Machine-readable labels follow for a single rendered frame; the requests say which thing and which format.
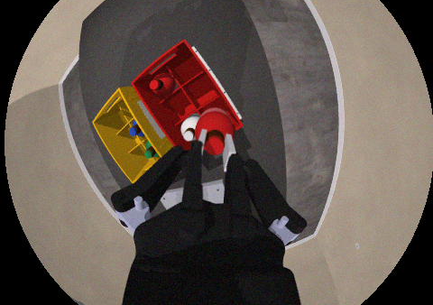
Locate blue bottle with light blue label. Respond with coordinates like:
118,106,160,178
129,120,145,137

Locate green bottle with pale green label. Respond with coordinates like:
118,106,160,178
144,141,159,159

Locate yellow crate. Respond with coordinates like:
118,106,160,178
92,87,173,183

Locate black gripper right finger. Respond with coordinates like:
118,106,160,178
223,134,307,246

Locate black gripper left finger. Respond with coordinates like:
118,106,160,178
111,129,207,242

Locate white bottle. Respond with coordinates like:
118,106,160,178
180,113,200,141

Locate red crate with dividers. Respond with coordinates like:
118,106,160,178
131,39,243,150

